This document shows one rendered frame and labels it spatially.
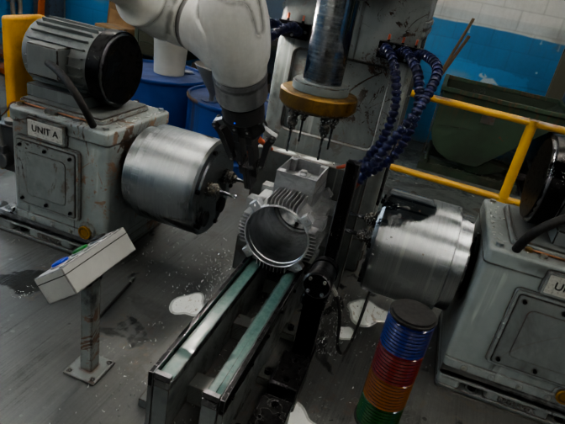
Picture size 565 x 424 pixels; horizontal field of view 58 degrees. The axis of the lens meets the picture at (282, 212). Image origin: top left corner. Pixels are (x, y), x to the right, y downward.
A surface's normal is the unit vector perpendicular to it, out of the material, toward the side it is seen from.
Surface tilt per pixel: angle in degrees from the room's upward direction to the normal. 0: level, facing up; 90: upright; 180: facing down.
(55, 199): 90
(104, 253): 52
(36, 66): 90
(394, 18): 90
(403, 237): 58
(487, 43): 90
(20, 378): 0
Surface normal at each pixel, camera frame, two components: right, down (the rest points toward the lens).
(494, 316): -0.31, 0.36
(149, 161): -0.18, -0.16
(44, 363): 0.18, -0.89
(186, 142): 0.05, -0.70
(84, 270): 0.84, -0.32
